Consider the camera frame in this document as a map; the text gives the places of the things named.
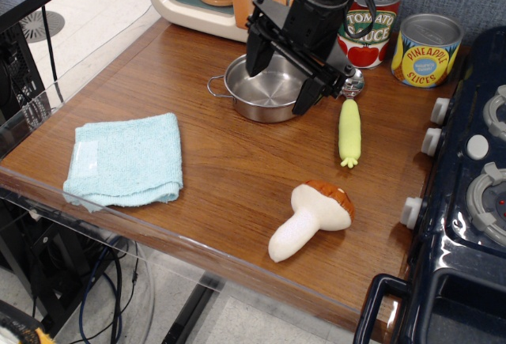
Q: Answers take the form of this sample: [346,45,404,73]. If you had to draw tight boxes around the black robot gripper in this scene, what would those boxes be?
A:
[246,0,355,115]

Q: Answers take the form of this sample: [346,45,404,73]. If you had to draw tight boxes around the plush mushroom toy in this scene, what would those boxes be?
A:
[268,180,355,263]

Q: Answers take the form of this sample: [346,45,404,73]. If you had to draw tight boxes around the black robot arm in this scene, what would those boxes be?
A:
[246,0,376,115]

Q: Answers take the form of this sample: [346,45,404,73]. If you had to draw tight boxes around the small steel pot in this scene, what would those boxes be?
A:
[206,54,307,123]

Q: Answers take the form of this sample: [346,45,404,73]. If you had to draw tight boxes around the tomato sauce can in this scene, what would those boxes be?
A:
[338,0,401,69]

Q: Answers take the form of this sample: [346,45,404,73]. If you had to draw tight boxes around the pineapple slices can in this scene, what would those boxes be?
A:
[391,13,464,89]

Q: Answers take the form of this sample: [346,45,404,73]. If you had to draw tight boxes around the white stove knob upper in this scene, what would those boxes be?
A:
[430,97,451,126]

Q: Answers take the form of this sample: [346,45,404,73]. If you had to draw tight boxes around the white stove knob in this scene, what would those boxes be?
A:
[421,128,442,157]
[399,197,423,229]
[430,97,451,126]

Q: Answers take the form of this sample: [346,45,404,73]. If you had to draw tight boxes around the white stove knob middle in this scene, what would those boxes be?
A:
[421,128,442,157]

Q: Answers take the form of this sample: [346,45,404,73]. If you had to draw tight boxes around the light blue folded towel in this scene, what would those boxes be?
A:
[63,113,183,212]

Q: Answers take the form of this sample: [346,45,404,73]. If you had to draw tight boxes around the white stove knob lower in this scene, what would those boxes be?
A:
[399,197,423,229]

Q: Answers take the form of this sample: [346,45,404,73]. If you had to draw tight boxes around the clear acrylic table guard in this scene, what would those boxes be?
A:
[1,21,364,319]

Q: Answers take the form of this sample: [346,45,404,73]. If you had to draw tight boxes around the dark blue toy stove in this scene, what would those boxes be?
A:
[354,27,505,343]

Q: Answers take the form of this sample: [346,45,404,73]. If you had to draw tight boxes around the spoon with green handle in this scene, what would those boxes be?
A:
[338,70,364,168]

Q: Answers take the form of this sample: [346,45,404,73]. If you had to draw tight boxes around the black cable under table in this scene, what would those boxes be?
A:
[70,236,139,344]

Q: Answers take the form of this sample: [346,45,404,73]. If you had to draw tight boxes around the blue cable under table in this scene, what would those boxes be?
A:
[77,240,139,344]

